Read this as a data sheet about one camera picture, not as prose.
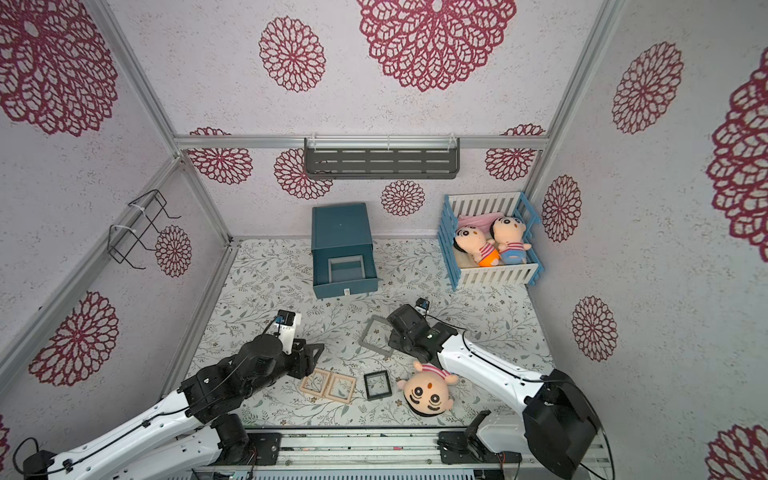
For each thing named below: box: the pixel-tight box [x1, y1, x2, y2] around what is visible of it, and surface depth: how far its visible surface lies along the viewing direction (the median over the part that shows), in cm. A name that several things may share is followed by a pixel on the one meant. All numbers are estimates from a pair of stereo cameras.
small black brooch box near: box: [364, 370, 393, 401], surface depth 85 cm
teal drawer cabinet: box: [311, 203, 382, 299], surface depth 93 cm
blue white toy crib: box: [437, 191, 545, 292], surface depth 105 cm
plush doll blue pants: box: [490, 216, 532, 265], surface depth 104 cm
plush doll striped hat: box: [397, 360, 459, 417], surface depth 77 cm
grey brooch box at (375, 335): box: [358, 314, 394, 357], surface depth 97 cm
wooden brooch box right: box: [324, 372, 357, 404], surface depth 85 cm
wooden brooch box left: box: [300, 368, 331, 397], surface depth 85 cm
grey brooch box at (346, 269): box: [328, 255, 365, 283], surface depth 92 cm
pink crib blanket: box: [457, 212, 504, 235], surface depth 115 cm
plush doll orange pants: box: [453, 226, 500, 267], surface depth 105 cm
